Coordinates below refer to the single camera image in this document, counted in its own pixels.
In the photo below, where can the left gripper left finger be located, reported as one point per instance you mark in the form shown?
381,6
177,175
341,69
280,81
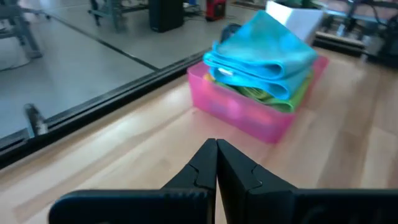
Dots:
199,180

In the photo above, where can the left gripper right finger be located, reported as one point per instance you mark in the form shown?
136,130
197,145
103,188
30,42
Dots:
245,186

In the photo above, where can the green microfiber towel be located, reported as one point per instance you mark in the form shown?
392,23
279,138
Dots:
280,101

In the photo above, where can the yellow microfiber towel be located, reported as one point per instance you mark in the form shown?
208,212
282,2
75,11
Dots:
209,77

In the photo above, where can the pale blue microfiber towel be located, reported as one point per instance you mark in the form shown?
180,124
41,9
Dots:
264,59

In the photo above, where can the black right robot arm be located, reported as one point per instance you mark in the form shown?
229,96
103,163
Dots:
387,40

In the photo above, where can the pink plastic bin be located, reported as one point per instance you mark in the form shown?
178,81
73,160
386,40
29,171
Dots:
236,112

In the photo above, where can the black box on floor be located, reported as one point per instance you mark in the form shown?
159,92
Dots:
165,15

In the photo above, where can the red device on floor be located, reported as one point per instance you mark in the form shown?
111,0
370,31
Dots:
215,9

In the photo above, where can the white faceted plant pot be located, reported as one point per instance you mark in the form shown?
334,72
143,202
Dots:
298,20

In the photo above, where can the grey-green metal stand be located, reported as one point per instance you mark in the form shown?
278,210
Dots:
109,12

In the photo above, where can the grey metal stand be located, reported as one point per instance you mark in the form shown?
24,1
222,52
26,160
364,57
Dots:
21,31

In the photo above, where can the black aluminium table frame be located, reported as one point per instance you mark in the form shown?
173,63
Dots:
109,93

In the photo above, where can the black frame bracket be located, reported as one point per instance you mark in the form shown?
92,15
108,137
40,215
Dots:
35,119

